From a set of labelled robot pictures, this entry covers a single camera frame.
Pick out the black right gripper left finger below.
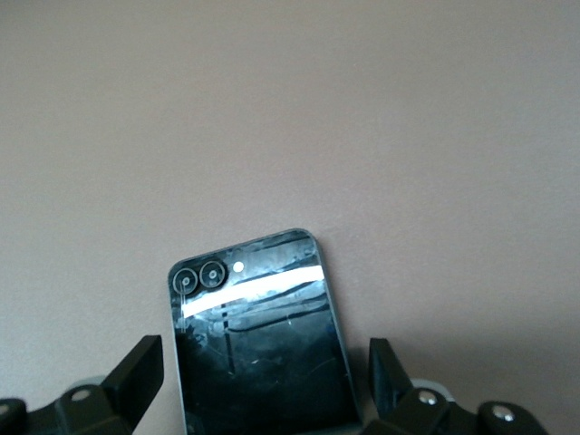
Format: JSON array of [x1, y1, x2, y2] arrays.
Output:
[[0, 333, 164, 435]]

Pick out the small black flip phone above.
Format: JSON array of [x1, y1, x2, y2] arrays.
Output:
[[167, 227, 366, 435]]

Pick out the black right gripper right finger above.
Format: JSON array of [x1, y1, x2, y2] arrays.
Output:
[[362, 337, 545, 435]]

